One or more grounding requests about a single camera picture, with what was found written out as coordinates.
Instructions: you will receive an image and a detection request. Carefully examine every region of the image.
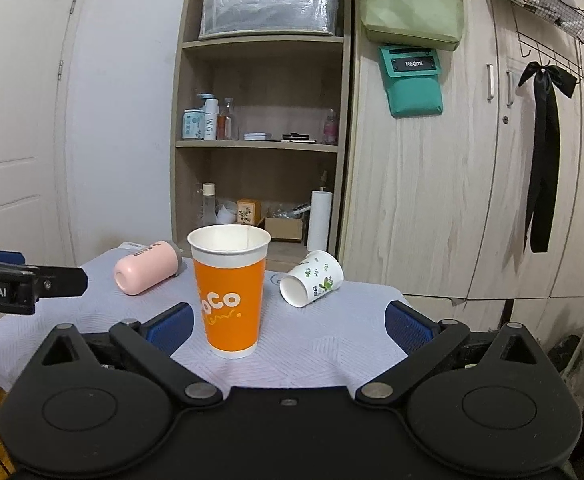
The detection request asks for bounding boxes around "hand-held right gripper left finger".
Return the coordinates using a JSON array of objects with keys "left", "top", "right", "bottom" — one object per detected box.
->
[{"left": 36, "top": 302, "right": 225, "bottom": 407}]

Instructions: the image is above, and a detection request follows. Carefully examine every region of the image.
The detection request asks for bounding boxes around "white paper towel roll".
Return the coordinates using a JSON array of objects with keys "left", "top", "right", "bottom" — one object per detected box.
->
[{"left": 306, "top": 189, "right": 334, "bottom": 252}]

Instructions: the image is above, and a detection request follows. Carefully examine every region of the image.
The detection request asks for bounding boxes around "teal fabric pouch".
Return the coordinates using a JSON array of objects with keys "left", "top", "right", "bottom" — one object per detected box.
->
[{"left": 377, "top": 44, "right": 445, "bottom": 119}]

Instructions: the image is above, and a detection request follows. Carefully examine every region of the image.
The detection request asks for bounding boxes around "wooden open shelf unit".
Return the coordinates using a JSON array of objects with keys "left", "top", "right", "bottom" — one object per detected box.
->
[{"left": 170, "top": 0, "right": 353, "bottom": 273}]

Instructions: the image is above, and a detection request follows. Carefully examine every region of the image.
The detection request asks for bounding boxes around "clear bottle white cap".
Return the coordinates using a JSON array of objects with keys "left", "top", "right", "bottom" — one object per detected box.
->
[{"left": 200, "top": 183, "right": 218, "bottom": 229}]

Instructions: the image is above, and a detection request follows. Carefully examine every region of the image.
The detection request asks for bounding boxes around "yellow floral box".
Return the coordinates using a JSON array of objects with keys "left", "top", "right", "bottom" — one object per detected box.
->
[{"left": 236, "top": 198, "right": 263, "bottom": 226}]

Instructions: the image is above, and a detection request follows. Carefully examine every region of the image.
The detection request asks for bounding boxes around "white quilted table cloth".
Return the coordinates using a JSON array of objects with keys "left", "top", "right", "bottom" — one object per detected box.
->
[{"left": 0, "top": 249, "right": 413, "bottom": 395}]

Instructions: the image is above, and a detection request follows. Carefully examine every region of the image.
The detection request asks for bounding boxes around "white paper cup green print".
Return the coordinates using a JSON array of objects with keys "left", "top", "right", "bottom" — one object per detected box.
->
[{"left": 279, "top": 250, "right": 345, "bottom": 309}]

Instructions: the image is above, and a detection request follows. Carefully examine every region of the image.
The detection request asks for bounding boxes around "light wood wardrobe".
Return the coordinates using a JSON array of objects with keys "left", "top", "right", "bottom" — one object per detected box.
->
[{"left": 337, "top": 0, "right": 584, "bottom": 333}]

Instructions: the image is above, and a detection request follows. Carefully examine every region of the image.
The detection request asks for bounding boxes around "white jar teal label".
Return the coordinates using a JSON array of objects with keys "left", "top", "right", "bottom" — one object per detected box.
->
[{"left": 181, "top": 109, "right": 205, "bottom": 141}]

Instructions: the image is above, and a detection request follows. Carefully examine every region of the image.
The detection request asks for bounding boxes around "plastic-wrapped grey box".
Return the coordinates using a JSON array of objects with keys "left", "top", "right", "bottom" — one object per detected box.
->
[{"left": 198, "top": 0, "right": 341, "bottom": 42}]

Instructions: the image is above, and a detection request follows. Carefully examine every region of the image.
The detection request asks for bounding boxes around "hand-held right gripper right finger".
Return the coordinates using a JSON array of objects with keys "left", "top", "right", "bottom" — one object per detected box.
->
[{"left": 356, "top": 301, "right": 547, "bottom": 407}]

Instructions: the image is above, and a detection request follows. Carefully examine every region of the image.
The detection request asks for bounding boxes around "small pink bottle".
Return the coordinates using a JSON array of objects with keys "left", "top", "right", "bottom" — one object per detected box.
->
[{"left": 323, "top": 109, "right": 339, "bottom": 146}]

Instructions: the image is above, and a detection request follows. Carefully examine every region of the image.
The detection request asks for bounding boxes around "white panel door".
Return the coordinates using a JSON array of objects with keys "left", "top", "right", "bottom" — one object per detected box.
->
[{"left": 0, "top": 0, "right": 84, "bottom": 268}]

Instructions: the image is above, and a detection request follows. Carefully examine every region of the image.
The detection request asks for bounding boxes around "black ribbon bow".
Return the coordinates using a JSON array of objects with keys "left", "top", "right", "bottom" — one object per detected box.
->
[{"left": 518, "top": 61, "right": 577, "bottom": 254}]

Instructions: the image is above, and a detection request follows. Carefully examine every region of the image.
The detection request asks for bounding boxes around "open cardboard box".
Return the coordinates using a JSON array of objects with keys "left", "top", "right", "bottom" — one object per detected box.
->
[{"left": 263, "top": 215, "right": 306, "bottom": 243}]

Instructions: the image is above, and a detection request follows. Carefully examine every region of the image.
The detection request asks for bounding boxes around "pink cup grey lid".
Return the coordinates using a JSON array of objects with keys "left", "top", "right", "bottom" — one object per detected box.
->
[{"left": 113, "top": 240, "right": 183, "bottom": 296}]

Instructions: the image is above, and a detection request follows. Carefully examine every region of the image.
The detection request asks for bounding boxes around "clear glass bottle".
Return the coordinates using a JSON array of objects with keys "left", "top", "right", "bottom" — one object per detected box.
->
[{"left": 218, "top": 98, "right": 239, "bottom": 141}]

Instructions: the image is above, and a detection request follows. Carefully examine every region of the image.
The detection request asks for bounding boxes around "white pump bottle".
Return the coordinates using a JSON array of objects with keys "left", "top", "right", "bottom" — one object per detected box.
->
[{"left": 197, "top": 93, "right": 221, "bottom": 141}]

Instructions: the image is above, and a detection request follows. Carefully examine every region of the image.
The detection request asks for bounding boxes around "black wire basket rack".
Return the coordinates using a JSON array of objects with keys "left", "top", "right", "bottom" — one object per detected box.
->
[{"left": 478, "top": 0, "right": 584, "bottom": 94}]

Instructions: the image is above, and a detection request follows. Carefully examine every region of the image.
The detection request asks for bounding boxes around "orange paper cup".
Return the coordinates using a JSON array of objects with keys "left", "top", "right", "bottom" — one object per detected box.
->
[{"left": 187, "top": 225, "right": 271, "bottom": 359}]

